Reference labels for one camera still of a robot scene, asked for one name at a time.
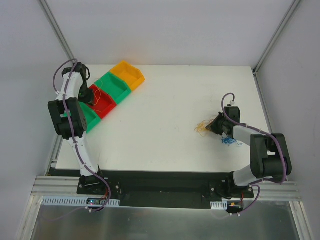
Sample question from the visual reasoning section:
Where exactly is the orange red thin wire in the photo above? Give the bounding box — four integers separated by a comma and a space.
93, 81, 105, 106

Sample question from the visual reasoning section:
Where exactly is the blue thin wire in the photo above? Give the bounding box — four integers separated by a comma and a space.
221, 134, 243, 147

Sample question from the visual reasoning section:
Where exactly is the yellow thin wire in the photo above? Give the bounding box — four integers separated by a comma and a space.
193, 119, 213, 139

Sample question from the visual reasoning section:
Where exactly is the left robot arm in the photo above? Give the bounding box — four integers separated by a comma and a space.
47, 59, 106, 195

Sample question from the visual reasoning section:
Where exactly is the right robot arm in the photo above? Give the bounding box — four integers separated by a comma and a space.
205, 104, 292, 198

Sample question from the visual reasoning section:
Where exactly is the red plastic bin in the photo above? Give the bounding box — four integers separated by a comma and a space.
89, 84, 117, 119

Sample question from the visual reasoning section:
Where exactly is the green plastic bin lower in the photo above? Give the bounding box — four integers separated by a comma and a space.
60, 102, 101, 133

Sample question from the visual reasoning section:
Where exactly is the green plastic bin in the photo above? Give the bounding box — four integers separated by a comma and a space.
94, 72, 131, 105
60, 102, 101, 133

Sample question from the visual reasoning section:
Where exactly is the green plastic bin upper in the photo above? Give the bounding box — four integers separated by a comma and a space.
94, 72, 131, 105

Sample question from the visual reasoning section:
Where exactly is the orange plastic bin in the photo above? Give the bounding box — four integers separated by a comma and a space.
110, 60, 145, 91

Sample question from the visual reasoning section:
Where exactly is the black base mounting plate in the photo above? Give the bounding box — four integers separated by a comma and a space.
77, 170, 254, 209

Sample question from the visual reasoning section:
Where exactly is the right aluminium frame post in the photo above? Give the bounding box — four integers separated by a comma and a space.
252, 0, 304, 76

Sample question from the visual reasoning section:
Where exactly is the aluminium frame post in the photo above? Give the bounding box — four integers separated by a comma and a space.
252, 0, 304, 76
37, 0, 78, 65

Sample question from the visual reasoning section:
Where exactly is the left aluminium frame post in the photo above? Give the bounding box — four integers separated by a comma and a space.
37, 0, 78, 65

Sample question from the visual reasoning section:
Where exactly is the right white cable duct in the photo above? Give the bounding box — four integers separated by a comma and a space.
210, 200, 228, 211

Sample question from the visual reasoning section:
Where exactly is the white cable duct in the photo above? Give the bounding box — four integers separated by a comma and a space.
210, 200, 228, 211
42, 196, 120, 208

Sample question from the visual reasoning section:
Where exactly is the left white cable duct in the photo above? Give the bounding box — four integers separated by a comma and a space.
42, 196, 120, 208

